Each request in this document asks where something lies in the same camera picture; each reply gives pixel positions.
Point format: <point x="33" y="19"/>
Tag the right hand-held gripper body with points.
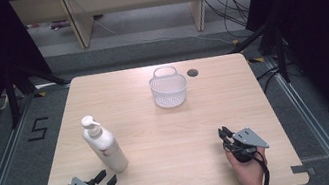
<point x="248" y="138"/>

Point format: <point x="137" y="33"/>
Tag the person's right hand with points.
<point x="250" y="174"/>

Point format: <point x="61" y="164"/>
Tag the white pump bottle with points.
<point x="109" y="150"/>

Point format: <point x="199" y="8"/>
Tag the grey tape strip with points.
<point x="303" y="168"/>

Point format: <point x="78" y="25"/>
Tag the white plastic basket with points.
<point x="168" y="89"/>

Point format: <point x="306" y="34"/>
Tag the black metal stand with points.
<point x="12" y="97"/>
<point x="281" y="52"/>

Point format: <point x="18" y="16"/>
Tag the yellow black floor tape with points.
<point x="40" y="94"/>

